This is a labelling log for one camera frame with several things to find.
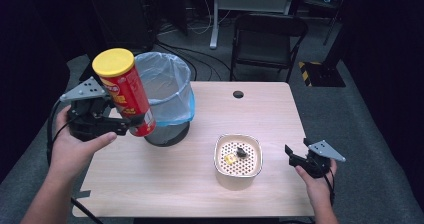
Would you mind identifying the beige container with perforated strainer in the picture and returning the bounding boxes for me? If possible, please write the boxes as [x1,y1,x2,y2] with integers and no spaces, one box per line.
[213,133,264,179]

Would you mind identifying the hand-held gripper black cable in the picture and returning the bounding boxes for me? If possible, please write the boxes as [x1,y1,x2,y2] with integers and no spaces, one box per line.
[45,98,105,224]
[323,168,336,208]

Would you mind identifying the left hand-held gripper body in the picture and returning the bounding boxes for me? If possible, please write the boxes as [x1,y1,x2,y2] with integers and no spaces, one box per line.
[59,77,130,143]

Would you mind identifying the black floor cables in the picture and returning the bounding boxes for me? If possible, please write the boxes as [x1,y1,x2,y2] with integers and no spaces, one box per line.
[155,39,236,82]

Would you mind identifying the light blue plastic trash bag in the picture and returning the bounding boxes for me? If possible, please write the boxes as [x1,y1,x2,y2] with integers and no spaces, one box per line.
[134,51,196,128]

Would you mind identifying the person's right hand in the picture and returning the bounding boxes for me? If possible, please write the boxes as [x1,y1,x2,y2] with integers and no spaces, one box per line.
[294,159,338,204]

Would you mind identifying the white floor cables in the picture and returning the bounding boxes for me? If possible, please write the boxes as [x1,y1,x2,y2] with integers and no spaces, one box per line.
[185,0,232,36]

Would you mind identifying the black cabinet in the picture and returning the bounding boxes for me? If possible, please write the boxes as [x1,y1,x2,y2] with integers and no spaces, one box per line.
[83,0,158,53]

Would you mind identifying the red chip can yellow lid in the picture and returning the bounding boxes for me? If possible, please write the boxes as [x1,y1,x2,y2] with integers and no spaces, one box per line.
[91,47,157,138]

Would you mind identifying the black folding chair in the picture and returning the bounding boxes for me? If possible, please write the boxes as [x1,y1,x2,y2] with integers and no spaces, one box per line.
[229,13,309,84]

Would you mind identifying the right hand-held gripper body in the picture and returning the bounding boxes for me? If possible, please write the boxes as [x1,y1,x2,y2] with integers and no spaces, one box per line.
[299,139,347,179]

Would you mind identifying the grey tape strip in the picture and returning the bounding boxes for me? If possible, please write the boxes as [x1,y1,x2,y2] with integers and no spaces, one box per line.
[73,189,92,200]

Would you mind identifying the person's left hand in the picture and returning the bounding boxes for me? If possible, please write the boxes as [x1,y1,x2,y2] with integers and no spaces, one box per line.
[49,105,119,182]

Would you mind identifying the white metal desk frame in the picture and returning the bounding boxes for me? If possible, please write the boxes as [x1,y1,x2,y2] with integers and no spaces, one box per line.
[209,0,296,50]

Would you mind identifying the left hand-held gripper black cable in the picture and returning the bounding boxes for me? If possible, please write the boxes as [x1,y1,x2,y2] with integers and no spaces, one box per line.
[45,98,105,224]

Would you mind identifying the dark grey trash bin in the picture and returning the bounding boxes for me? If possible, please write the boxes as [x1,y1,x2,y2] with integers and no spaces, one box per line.
[143,121,191,148]

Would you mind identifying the tea bag with yellow tag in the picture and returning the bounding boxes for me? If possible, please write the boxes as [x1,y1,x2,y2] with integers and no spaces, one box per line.
[223,146,249,166]

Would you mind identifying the right hand-held gripper black cable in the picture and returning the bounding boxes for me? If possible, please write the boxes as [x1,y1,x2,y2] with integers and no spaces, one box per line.
[323,168,336,208]

